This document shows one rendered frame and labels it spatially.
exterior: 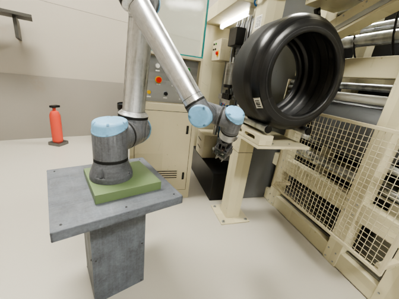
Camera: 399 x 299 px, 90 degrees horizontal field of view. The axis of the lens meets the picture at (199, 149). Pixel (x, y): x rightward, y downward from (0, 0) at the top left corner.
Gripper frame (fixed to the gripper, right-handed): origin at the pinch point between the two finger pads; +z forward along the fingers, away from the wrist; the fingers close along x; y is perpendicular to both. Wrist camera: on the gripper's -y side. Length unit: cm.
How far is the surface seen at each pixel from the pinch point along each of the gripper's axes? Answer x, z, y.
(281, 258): 66, 57, 6
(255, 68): -5, -44, -24
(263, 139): 15.1, -13.6, -15.2
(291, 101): 17, -12, -65
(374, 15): 31, -65, -81
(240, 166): 8.8, 35.7, -28.5
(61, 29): -296, 42, -80
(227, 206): 16, 68, -9
